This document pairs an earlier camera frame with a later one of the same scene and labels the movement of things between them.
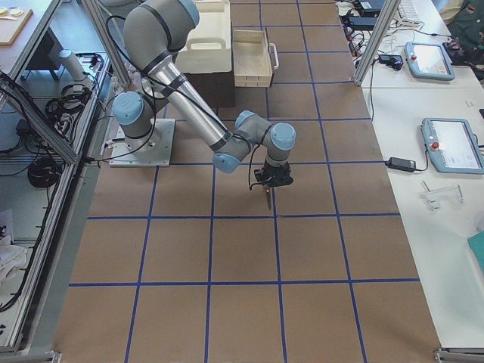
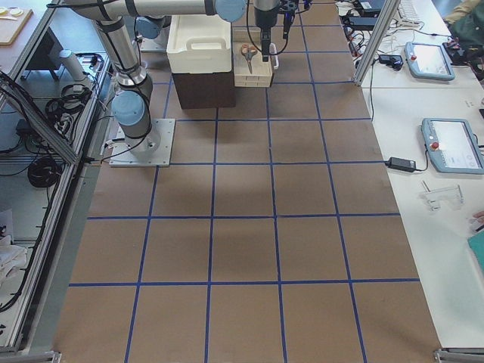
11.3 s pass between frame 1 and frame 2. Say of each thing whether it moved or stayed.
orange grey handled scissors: moved
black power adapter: stayed
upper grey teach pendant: stayed
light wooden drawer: stayed
